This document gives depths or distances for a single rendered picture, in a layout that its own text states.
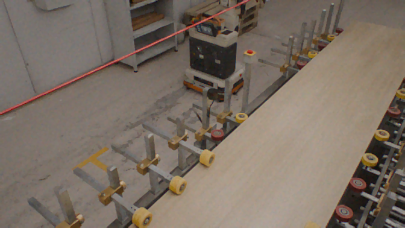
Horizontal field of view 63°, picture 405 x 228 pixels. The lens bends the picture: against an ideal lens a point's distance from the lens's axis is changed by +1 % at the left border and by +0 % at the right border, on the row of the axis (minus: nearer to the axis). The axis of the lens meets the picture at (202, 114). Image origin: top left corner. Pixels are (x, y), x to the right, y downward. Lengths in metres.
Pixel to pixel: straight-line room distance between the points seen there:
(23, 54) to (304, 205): 3.45
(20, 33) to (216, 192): 3.08
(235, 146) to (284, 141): 0.31
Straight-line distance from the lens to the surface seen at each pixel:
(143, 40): 5.31
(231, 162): 1.88
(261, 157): 1.94
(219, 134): 2.06
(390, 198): 1.57
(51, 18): 4.33
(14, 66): 4.25
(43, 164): 3.49
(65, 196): 1.51
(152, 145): 1.74
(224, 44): 3.69
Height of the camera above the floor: 2.20
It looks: 36 degrees down
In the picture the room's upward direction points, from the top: straight up
